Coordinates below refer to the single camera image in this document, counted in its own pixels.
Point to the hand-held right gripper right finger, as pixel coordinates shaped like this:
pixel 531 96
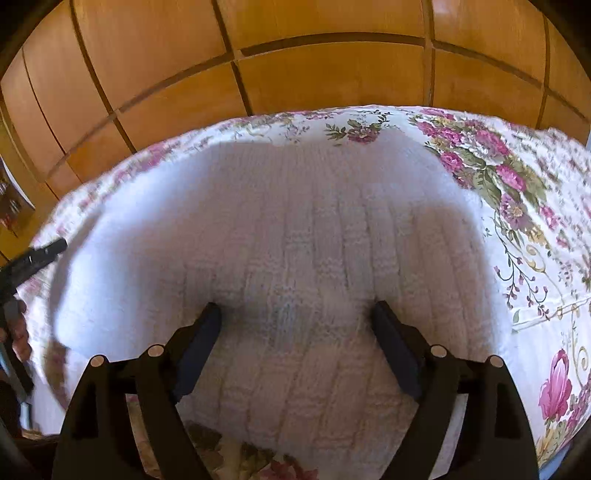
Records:
pixel 392 350

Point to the person's left hand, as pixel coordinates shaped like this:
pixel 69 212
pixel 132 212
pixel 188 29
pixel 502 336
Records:
pixel 21 332

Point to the white knit sweater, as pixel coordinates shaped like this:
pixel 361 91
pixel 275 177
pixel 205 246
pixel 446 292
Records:
pixel 295 221

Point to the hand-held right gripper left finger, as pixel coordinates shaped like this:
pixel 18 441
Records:
pixel 201 350

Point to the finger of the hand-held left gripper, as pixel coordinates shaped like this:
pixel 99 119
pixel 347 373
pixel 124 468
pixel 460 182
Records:
pixel 32 263

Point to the floral bedspread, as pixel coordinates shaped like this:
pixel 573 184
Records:
pixel 531 221

